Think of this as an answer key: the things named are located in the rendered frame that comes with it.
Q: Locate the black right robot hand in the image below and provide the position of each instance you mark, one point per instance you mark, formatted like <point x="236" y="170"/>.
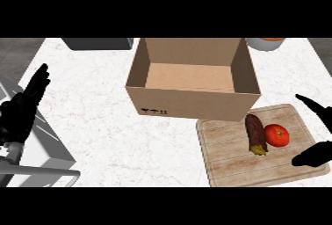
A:
<point x="318" y="152"/>

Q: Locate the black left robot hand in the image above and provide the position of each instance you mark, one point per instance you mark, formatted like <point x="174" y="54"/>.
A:
<point x="21" y="105"/>

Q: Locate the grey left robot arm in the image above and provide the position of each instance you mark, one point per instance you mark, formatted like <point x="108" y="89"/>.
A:
<point x="30" y="152"/>

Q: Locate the red tomato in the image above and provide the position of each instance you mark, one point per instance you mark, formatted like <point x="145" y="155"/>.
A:
<point x="276" y="135"/>

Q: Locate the pale wooden cutting board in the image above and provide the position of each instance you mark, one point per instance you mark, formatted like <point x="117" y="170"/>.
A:
<point x="259" y="149"/>

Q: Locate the open cardboard box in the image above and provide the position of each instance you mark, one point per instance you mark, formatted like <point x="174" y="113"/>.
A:
<point x="192" y="79"/>

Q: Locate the dark purple eggplant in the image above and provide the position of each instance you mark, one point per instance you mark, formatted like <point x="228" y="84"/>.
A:
<point x="256" y="134"/>

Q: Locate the dark grey appliance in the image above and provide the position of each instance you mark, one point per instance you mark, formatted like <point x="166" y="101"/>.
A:
<point x="98" y="43"/>

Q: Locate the white bowl with orange contents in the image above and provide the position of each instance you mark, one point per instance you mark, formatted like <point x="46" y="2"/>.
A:
<point x="266" y="44"/>

